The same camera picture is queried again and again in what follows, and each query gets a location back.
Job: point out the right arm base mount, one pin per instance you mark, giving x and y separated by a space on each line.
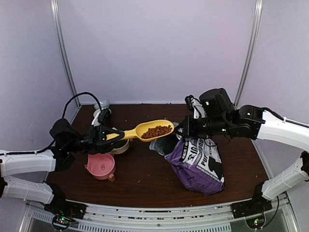
253 212

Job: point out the left aluminium frame post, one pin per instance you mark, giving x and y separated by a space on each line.
61 42

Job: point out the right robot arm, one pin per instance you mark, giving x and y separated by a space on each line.
223 118

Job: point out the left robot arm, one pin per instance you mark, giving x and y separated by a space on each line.
55 158

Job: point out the yellow plastic scoop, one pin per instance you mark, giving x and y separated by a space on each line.
143 127

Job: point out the light grey-blue bowl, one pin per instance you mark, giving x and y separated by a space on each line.
103 104

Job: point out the aluminium frame post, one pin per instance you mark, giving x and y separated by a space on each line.
61 42
257 16

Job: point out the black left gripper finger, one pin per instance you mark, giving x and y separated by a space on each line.
106 131
109 145

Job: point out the pink cat-ear pet bowl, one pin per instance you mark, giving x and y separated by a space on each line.
101 166

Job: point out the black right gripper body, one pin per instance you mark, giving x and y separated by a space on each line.
199 131

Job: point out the purple pet food bag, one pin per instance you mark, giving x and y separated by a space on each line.
196 162

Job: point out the front aluminium rail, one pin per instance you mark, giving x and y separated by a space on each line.
211 218

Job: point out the cream cat-ear pet bowl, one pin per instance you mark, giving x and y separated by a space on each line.
121 147

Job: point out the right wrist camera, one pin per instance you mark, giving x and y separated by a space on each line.
194 105

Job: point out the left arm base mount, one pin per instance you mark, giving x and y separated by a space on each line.
65 215

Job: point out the right aluminium frame post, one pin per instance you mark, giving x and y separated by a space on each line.
257 16

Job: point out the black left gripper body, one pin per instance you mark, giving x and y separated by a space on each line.
93 137

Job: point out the brown kibble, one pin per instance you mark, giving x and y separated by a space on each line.
156 132

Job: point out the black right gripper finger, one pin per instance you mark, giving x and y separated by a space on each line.
183 126
181 135

